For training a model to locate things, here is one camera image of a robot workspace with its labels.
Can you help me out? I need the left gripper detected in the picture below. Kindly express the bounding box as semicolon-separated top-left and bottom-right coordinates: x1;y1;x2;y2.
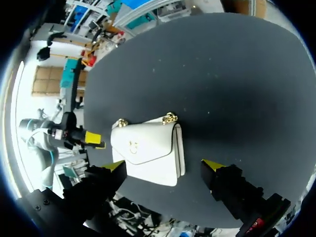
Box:
47;112;107;150

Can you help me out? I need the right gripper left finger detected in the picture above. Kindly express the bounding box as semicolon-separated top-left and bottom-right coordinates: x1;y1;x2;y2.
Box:
62;159;128;221

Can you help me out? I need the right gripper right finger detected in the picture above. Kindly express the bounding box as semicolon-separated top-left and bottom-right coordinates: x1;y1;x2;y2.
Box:
200;159;265;220

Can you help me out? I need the white handbag with gold chain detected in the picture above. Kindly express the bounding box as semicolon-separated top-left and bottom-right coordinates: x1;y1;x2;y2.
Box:
110;112;186;188

